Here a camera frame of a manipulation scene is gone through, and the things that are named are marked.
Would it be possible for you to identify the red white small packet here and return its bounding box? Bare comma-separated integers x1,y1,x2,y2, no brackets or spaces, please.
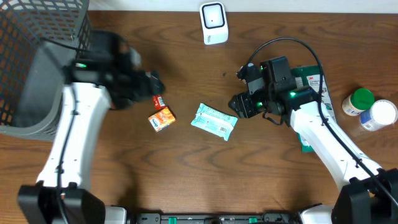
152,95,167,110

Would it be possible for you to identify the pale green wipes packet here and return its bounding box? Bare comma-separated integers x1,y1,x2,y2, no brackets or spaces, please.
191,103,238,141

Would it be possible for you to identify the orange small box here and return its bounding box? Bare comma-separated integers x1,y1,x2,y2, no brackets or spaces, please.
148,107,176,132

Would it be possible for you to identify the green white package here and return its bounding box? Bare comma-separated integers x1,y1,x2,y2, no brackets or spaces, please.
291,65,336,152

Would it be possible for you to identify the green lid jar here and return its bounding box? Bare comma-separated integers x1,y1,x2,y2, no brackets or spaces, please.
341,88,375,116

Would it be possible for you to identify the white jar blue label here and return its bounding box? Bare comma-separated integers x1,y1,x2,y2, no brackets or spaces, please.
360,100,397,131

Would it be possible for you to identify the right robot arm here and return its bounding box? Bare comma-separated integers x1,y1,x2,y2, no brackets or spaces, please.
229,57,397,223

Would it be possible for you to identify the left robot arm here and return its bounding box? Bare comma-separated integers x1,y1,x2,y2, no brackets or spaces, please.
17,30,165,223

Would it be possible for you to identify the white barcode scanner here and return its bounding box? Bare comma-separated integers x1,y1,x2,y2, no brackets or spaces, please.
199,1,229,45

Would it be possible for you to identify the grey plastic mesh basket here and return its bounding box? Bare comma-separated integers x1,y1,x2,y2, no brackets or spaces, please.
1,0,91,141

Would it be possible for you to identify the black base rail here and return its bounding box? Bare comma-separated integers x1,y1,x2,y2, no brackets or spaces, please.
131,212,301,224

